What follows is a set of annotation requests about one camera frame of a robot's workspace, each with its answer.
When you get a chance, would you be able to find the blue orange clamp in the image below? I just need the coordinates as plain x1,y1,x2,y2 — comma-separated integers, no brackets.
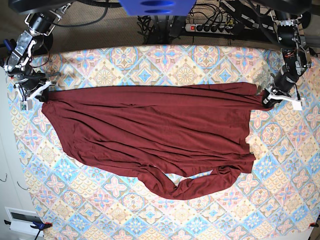
0,38,17,59
4,220,53,240

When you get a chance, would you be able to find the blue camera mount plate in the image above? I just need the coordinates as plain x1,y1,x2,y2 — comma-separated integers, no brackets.
118,0,196,17

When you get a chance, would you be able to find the orange clamp lower right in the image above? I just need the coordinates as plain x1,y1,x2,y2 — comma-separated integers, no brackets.
309,222,320,228

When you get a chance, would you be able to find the white wall outlet box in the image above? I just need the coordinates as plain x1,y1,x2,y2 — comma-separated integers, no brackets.
4,206,42,237

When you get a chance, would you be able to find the white power strip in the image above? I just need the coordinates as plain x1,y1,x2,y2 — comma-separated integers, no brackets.
184,23,232,34

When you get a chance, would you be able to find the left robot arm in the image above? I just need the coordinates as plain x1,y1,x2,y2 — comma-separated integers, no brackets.
256,0,312,99

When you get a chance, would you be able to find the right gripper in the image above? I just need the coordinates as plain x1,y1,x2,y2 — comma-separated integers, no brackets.
14,71,47,99

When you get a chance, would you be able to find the patterned tile tablecloth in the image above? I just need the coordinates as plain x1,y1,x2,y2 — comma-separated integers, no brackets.
5,45,320,240

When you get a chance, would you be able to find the blue orange clamp lower left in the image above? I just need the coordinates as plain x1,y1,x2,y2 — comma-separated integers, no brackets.
4,220,53,240

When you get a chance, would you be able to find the dark red t-shirt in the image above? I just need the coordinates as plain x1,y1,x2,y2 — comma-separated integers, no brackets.
42,82,268,200

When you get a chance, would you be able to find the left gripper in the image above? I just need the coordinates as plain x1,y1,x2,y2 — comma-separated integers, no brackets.
268,72,299,97

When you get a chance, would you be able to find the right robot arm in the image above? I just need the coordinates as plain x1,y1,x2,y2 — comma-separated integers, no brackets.
3,2,72,103

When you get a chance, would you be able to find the blue orange clamp upper left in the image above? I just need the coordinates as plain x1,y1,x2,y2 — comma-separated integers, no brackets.
0,38,17,59

